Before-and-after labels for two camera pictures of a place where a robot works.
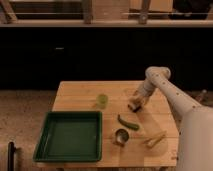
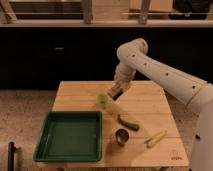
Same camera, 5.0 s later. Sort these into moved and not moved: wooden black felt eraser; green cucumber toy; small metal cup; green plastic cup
Moved: wooden black felt eraser
Not moved: green plastic cup; green cucumber toy; small metal cup
